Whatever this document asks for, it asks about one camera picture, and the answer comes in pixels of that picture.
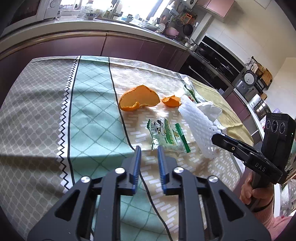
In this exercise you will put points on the metal bowl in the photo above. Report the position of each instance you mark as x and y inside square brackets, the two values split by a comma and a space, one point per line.
[151, 26]

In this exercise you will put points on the pink wall cabinet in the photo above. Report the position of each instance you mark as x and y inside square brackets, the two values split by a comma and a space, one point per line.
[215, 7]

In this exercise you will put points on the black integrated stove hood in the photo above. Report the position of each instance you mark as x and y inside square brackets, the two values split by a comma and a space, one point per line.
[222, 55]

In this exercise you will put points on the blue wall rack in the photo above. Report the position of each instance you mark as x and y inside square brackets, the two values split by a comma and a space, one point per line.
[174, 11]

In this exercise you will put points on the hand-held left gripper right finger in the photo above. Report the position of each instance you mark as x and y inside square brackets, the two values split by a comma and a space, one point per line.
[160, 164]

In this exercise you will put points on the metal strainer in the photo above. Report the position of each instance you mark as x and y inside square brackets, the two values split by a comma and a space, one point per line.
[179, 23]

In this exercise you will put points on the person's right forearm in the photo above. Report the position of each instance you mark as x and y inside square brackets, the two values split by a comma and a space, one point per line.
[282, 227]

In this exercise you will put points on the pink cooking pot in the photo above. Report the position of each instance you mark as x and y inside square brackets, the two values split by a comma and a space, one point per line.
[172, 32]

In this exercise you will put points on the small orange peel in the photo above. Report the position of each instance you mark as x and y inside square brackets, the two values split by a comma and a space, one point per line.
[171, 102]

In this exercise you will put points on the black frying pan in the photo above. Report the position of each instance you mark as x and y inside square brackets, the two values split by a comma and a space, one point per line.
[187, 29]

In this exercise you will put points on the white microwave oven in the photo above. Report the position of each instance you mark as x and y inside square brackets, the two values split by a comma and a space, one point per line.
[46, 9]

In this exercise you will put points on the orange grater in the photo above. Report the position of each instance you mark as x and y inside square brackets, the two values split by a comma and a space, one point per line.
[187, 18]

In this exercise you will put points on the blue white porcelain bowl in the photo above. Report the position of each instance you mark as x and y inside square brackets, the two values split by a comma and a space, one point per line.
[92, 15]

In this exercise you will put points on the brown base cabinets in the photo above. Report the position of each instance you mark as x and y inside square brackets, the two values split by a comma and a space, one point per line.
[127, 48]

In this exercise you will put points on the wooden boards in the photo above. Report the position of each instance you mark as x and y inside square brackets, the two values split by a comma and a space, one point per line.
[267, 77]

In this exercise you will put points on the green white candy wrapper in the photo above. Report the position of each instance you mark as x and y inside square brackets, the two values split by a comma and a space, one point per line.
[166, 134]

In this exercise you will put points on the white tissue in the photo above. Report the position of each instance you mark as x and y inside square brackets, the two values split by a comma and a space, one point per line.
[208, 110]

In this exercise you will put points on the white foam fruit net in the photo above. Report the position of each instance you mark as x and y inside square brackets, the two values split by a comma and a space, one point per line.
[196, 122]

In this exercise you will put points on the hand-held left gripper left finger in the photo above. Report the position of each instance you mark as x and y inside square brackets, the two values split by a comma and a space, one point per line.
[136, 162]

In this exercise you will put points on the person's right hand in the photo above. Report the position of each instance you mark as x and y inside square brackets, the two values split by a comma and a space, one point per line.
[259, 198]

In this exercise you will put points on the steel kitchen faucet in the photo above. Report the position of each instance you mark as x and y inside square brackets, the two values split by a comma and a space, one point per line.
[114, 9]

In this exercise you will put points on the white spotted trivet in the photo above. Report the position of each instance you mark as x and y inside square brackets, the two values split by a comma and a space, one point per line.
[161, 27]

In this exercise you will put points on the grey rice cooker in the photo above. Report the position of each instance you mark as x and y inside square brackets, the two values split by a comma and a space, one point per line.
[246, 82]

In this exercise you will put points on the red green candy wrapper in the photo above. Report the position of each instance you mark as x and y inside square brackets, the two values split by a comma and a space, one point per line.
[190, 92]

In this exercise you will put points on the patchwork patterned tablecloth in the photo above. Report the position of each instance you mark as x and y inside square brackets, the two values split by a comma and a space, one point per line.
[34, 115]

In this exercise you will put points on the white water heater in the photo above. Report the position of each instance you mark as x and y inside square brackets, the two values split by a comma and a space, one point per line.
[191, 1]

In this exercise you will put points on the grey kitchen countertop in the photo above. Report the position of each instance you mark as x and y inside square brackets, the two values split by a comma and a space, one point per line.
[92, 25]

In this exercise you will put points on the black built-in oven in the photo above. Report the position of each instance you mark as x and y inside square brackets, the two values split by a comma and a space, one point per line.
[203, 71]

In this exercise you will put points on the silver pot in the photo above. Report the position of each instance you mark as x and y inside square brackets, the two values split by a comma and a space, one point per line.
[261, 109]

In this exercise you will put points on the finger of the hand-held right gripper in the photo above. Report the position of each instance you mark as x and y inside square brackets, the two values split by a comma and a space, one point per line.
[231, 148]

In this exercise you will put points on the large orange peel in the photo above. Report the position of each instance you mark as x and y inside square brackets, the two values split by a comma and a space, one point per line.
[143, 97]

